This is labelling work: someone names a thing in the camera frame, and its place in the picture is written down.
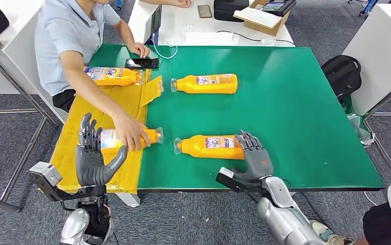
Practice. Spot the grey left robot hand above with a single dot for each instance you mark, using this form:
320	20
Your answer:
89	169

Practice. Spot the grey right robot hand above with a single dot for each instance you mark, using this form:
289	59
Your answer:
257	164

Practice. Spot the orange detergent bottle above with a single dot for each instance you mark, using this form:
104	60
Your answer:
114	78
188	85
195	148
151	135

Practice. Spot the white table leg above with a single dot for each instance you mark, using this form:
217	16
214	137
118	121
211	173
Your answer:
292	193
131	200

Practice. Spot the yellow taped board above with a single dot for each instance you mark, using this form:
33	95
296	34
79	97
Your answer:
121	101

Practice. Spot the yellow plastic flap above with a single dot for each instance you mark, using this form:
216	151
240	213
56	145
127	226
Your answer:
151	91

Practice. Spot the black smartphone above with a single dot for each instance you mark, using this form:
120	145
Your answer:
142	63

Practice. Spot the black backpack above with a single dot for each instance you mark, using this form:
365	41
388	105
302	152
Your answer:
342	76

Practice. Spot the white panel table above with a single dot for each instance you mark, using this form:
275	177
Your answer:
13	71

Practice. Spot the brown cardboard box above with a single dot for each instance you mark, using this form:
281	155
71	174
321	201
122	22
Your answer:
264	30

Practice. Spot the seated person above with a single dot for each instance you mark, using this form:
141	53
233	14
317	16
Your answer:
67	33

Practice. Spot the person in black shorts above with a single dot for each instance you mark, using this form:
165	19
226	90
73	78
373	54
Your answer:
381	226

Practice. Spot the black carry case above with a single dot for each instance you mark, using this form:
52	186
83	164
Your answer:
230	10

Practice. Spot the black handheld terminal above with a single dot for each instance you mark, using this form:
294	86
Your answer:
279	7

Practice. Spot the black standing tablet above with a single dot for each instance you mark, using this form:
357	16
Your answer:
153	24

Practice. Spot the white side table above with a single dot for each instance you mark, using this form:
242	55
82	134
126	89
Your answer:
377	57

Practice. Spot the grey smartphone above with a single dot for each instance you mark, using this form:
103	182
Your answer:
204	11

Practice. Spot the white desk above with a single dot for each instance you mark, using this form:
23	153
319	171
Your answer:
181	20

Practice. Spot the person's hands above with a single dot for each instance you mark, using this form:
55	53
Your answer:
178	3

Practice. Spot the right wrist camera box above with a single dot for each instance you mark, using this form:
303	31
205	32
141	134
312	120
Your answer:
229	182

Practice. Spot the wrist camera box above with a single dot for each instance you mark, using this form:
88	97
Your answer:
45	174
229	182

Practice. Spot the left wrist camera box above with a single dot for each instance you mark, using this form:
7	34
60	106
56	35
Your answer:
45	174

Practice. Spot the blue metal cart frame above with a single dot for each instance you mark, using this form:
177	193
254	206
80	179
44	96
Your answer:
368	6

